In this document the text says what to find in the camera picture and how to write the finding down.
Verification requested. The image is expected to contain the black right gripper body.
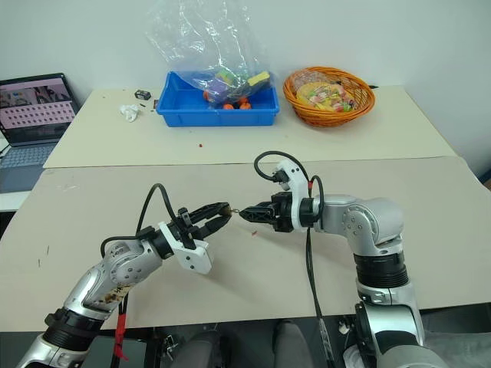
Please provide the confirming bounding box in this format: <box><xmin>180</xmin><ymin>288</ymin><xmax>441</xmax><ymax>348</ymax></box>
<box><xmin>269</xmin><ymin>192</ymin><xmax>295</xmax><ymax>233</ymax></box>

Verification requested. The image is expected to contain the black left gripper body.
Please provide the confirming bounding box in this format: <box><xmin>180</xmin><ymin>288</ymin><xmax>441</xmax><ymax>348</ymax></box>
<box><xmin>170</xmin><ymin>206</ymin><xmax>210</xmax><ymax>249</ymax></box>

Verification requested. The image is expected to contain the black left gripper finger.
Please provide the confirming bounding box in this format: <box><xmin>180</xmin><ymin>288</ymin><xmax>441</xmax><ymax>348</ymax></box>
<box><xmin>189</xmin><ymin>201</ymin><xmax>231</xmax><ymax>223</ymax></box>
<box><xmin>200</xmin><ymin>213</ymin><xmax>233</xmax><ymax>239</ymax></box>

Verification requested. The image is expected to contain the blue plastic bin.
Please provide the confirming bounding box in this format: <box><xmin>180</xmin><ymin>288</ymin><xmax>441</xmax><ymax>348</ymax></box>
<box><xmin>155</xmin><ymin>71</ymin><xmax>281</xmax><ymax>128</ymax></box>

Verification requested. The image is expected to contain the orange wicker basket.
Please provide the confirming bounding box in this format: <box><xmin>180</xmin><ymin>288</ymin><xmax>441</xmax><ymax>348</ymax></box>
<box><xmin>282</xmin><ymin>66</ymin><xmax>377</xmax><ymax>129</ymax></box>

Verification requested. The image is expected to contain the purple toy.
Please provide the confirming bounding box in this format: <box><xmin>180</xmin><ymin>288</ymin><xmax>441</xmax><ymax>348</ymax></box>
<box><xmin>208</xmin><ymin>76</ymin><xmax>232</xmax><ymax>99</ymax></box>

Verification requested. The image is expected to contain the crumpled white tissue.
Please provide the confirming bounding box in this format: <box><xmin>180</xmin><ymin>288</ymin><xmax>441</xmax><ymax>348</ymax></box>
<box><xmin>118</xmin><ymin>103</ymin><xmax>142</xmax><ymax>123</ymax></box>

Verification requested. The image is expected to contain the bag of colourful candies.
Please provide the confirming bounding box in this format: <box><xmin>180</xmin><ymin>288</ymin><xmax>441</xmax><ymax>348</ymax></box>
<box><xmin>292</xmin><ymin>74</ymin><xmax>364</xmax><ymax>114</ymax></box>

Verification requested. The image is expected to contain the yellow toy block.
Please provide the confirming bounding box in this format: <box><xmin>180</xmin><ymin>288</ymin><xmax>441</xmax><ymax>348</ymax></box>
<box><xmin>246</xmin><ymin>71</ymin><xmax>272</xmax><ymax>87</ymax></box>

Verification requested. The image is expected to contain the clear plastic bag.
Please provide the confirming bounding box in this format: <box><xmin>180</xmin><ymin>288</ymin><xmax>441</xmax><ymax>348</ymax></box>
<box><xmin>145</xmin><ymin>0</ymin><xmax>274</xmax><ymax>110</ymax></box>

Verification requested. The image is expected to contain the open grey laptop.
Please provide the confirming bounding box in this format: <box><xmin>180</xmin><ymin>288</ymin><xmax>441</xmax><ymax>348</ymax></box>
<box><xmin>0</xmin><ymin>72</ymin><xmax>81</xmax><ymax>170</ymax></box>

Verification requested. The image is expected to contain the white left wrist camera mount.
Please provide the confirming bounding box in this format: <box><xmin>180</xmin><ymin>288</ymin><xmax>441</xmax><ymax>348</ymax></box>
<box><xmin>158</xmin><ymin>221</ymin><xmax>214</xmax><ymax>275</ymax></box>

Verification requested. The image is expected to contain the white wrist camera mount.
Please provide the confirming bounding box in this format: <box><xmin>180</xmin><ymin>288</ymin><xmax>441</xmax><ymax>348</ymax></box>
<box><xmin>158</xmin><ymin>221</ymin><xmax>214</xmax><ymax>275</ymax></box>
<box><xmin>276</xmin><ymin>160</ymin><xmax>312</xmax><ymax>232</ymax></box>

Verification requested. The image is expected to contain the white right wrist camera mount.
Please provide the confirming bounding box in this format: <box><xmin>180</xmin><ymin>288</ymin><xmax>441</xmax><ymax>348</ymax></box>
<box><xmin>276</xmin><ymin>160</ymin><xmax>312</xmax><ymax>232</ymax></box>

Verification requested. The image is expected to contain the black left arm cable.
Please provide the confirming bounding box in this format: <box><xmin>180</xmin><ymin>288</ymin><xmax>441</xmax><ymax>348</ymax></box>
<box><xmin>100</xmin><ymin>183</ymin><xmax>183</xmax><ymax>258</ymax></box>

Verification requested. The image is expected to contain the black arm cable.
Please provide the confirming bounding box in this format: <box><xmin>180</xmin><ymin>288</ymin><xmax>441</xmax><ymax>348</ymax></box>
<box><xmin>253</xmin><ymin>151</ymin><xmax>331</xmax><ymax>368</ymax></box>
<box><xmin>100</xmin><ymin>183</ymin><xmax>183</xmax><ymax>258</ymax></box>

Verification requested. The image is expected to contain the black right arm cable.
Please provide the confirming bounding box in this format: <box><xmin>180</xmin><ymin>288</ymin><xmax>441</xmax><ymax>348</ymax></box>
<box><xmin>253</xmin><ymin>151</ymin><xmax>331</xmax><ymax>368</ymax></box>

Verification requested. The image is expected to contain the black cable with red tape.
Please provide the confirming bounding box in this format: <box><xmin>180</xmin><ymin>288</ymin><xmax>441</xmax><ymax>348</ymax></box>
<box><xmin>112</xmin><ymin>284</ymin><xmax>130</xmax><ymax>362</ymax></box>

